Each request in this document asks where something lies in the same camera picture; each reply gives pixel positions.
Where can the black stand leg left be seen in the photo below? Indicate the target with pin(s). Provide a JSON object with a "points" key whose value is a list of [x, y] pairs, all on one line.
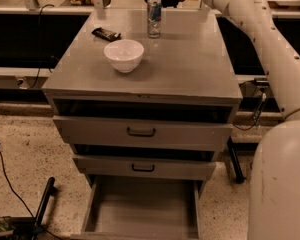
{"points": [[50, 190]]}

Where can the grey drawer cabinet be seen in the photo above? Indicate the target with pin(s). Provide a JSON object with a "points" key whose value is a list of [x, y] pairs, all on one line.
{"points": [[185, 75]]}

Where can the grey middle drawer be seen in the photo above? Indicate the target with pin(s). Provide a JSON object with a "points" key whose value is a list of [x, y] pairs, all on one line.
{"points": [[144, 167]]}

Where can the silver blue redbull can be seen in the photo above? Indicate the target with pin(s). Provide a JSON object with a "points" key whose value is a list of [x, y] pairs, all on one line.
{"points": [[153, 18]]}

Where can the grey open bottom drawer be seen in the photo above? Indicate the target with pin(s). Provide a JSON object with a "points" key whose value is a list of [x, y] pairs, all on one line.
{"points": [[131, 208]]}

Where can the white ceramic bowl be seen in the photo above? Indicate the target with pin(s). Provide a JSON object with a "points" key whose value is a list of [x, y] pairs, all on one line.
{"points": [[124, 55]]}

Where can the black table leg right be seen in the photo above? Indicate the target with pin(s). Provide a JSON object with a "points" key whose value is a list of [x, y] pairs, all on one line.
{"points": [[235, 162]]}

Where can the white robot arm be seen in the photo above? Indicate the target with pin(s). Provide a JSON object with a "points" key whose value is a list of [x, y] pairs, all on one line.
{"points": [[274, 204]]}

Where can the grey top drawer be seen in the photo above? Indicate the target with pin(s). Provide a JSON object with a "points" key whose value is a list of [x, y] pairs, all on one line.
{"points": [[143, 133]]}

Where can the dark snack bar wrapper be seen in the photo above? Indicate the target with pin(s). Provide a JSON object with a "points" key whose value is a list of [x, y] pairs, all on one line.
{"points": [[106, 34]]}

